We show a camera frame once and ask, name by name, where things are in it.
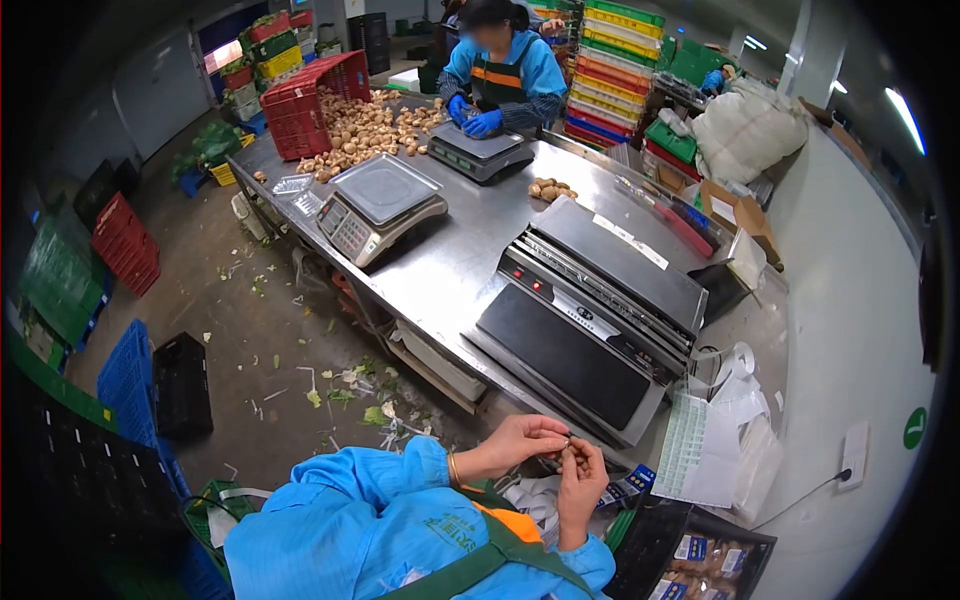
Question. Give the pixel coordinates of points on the person's right hand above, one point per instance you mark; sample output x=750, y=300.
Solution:
x=579, y=491

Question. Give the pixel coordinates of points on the person's left hand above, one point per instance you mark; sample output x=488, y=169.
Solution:
x=506, y=446

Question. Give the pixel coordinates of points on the person's right fingers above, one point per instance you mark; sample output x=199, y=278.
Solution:
x=589, y=457

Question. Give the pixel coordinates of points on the person's left fingers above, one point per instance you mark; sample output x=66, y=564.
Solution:
x=547, y=425

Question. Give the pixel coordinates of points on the small brown item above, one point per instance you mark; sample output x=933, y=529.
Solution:
x=567, y=448

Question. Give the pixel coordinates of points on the blue printed card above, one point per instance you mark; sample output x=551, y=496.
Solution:
x=628, y=484

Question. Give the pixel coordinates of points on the sheet of white labels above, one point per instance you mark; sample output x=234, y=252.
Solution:
x=694, y=450

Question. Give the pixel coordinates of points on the black steel film wrapping machine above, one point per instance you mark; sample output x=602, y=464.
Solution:
x=592, y=315

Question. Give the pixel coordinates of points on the batch of packed mushroom trays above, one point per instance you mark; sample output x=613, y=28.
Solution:
x=705, y=566

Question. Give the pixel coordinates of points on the small black bin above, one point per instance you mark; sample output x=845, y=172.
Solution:
x=716, y=289

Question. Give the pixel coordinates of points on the small heap of mushrooms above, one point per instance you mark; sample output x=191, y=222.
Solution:
x=551, y=189

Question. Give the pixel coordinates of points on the person's body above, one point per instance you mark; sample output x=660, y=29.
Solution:
x=337, y=555

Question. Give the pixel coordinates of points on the grey keypad weighing scale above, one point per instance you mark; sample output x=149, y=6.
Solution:
x=379, y=206

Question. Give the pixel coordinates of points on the dark weighing scale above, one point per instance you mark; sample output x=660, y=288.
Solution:
x=480, y=150

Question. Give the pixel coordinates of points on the open cardboard box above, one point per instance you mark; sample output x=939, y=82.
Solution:
x=742, y=214

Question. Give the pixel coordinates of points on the green lidded box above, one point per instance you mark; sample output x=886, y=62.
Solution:
x=670, y=141

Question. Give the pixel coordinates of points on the clear plastic tray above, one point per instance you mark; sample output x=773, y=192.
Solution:
x=307, y=202
x=292, y=184

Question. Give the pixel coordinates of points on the round green sign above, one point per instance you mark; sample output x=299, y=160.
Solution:
x=915, y=428

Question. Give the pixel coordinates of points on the green plastic basket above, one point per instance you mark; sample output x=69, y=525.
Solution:
x=217, y=502

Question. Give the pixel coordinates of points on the pile of brown mushrooms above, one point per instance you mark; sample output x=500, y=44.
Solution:
x=360, y=131

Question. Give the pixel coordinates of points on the big white sack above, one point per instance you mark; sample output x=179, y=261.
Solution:
x=746, y=131

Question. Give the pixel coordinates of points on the stack of colourful crates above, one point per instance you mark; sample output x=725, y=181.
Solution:
x=615, y=67

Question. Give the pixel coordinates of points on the small black plastic crate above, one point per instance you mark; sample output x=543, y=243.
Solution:
x=182, y=386

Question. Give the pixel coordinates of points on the red plastic crate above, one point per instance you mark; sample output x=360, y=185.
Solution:
x=304, y=112

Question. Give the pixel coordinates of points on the yellow plastic crate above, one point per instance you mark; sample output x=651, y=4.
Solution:
x=225, y=172

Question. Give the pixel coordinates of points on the blue plastic crate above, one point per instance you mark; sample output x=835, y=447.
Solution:
x=127, y=382

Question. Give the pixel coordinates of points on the tall stack of black crates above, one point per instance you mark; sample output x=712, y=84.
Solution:
x=369, y=41

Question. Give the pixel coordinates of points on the heap of green vegetables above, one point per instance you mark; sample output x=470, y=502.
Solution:
x=210, y=146

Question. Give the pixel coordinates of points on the stack of red crates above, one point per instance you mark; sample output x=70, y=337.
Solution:
x=126, y=244

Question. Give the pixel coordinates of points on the stack of large black crates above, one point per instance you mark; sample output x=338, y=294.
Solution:
x=90, y=472

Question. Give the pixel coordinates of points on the stacks of filled vegetable crates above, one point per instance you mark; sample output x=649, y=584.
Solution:
x=270, y=56

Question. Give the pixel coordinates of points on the long ceiling light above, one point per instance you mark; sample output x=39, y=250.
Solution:
x=905, y=120

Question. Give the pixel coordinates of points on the stack of green crates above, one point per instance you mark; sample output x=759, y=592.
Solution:
x=60, y=281

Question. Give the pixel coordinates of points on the white wall socket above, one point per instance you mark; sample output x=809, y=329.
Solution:
x=855, y=450

